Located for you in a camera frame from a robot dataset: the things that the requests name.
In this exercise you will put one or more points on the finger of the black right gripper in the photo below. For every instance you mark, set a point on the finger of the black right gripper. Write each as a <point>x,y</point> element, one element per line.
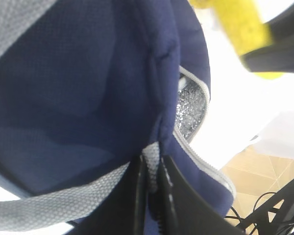
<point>275,58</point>
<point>281,28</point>

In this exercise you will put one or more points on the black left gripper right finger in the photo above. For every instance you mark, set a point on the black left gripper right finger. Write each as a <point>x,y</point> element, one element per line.
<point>184,211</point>

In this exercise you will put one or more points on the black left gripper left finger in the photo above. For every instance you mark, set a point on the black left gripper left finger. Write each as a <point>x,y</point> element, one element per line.
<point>123,211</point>

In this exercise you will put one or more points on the yellow banana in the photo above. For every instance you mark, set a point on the yellow banana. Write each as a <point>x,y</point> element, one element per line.
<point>241,22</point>

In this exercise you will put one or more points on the navy blue lunch bag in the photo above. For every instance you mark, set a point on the navy blue lunch bag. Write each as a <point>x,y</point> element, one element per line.
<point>85,87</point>

